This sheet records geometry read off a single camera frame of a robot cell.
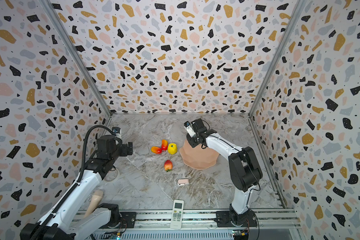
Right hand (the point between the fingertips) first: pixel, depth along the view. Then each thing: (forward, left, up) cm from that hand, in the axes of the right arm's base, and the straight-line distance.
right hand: (190, 136), depth 93 cm
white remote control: (-42, +6, -9) cm, 44 cm away
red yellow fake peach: (-16, +13, -9) cm, 22 cm away
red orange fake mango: (-5, +22, -9) cm, 25 cm away
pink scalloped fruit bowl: (-10, -5, -10) cm, 15 cm away
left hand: (-11, +36, +10) cm, 39 cm away
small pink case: (-24, +4, -11) cm, 27 cm away
